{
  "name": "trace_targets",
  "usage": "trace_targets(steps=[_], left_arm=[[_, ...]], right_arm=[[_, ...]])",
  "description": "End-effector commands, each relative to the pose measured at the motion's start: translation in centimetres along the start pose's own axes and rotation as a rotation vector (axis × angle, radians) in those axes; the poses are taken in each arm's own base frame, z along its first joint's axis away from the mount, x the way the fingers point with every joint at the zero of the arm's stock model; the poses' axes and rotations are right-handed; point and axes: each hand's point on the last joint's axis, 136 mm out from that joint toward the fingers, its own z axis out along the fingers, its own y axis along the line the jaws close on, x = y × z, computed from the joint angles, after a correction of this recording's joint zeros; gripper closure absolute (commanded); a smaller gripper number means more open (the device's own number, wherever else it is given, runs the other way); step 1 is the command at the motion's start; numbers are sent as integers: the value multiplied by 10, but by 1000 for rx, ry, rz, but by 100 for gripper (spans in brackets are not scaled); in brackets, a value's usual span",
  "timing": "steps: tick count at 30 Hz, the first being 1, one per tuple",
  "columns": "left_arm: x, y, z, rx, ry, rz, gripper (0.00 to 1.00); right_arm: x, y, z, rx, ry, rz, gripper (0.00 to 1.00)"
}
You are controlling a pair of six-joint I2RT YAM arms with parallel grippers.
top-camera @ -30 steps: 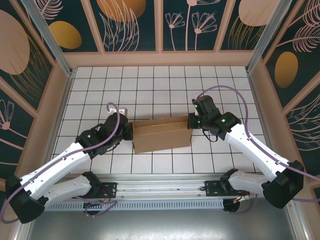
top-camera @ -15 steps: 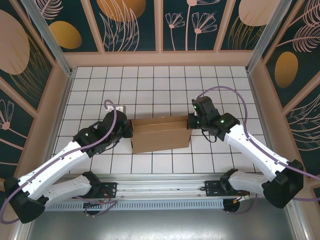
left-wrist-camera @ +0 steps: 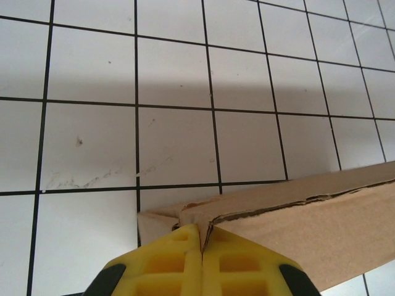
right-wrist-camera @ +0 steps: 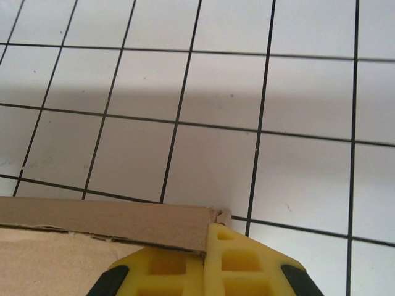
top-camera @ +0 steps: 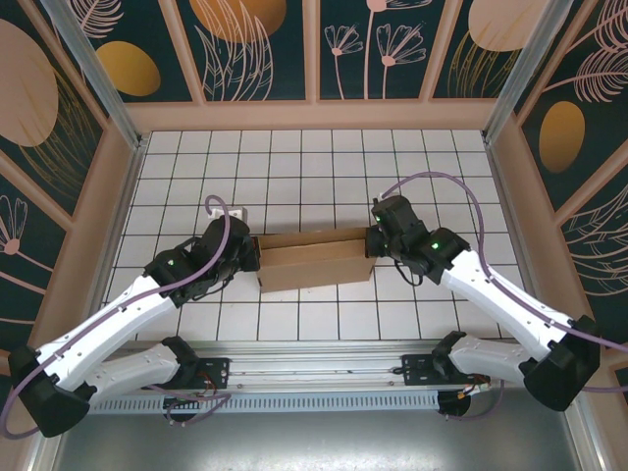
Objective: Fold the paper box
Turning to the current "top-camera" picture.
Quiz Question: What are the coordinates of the brown cardboard paper box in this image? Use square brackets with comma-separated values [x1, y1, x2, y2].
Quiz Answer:
[254, 225, 379, 294]

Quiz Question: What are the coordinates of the shiny metal sheet panel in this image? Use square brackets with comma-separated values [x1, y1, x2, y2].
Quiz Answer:
[28, 387, 605, 471]

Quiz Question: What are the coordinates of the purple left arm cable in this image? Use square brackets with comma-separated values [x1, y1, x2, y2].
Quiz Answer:
[0, 194, 236, 439]

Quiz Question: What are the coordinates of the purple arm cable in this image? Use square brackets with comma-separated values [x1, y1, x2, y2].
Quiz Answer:
[380, 171, 628, 423]
[0, 194, 236, 439]

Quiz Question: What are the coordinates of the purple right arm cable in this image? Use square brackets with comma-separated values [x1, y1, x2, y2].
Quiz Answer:
[380, 171, 628, 423]

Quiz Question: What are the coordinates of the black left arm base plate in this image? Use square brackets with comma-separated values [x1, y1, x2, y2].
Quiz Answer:
[174, 355, 232, 392]

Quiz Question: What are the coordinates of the aluminium mounting rail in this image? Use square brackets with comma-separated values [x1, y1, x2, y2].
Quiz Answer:
[46, 340, 588, 394]

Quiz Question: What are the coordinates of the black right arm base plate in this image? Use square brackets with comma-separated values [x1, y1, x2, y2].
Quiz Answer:
[400, 352, 461, 390]

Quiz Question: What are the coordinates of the small circuit board with wires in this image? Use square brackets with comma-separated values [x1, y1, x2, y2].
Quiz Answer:
[163, 392, 211, 409]

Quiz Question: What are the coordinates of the slotted grey cable duct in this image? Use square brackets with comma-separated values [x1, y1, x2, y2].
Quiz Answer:
[87, 391, 442, 414]

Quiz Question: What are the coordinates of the small yellow wire connector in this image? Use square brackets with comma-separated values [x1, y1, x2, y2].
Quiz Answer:
[458, 381, 492, 399]

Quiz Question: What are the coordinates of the aluminium frame post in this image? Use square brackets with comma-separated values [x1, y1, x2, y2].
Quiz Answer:
[41, 0, 149, 154]
[482, 0, 590, 144]

